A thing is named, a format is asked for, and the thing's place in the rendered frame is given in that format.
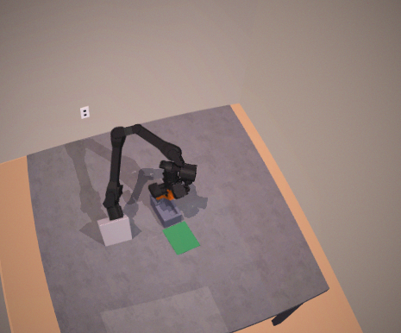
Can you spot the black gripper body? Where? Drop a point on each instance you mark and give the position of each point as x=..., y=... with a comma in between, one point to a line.
x=157, y=191

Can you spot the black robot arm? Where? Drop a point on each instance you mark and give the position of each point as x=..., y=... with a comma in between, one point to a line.
x=171, y=168

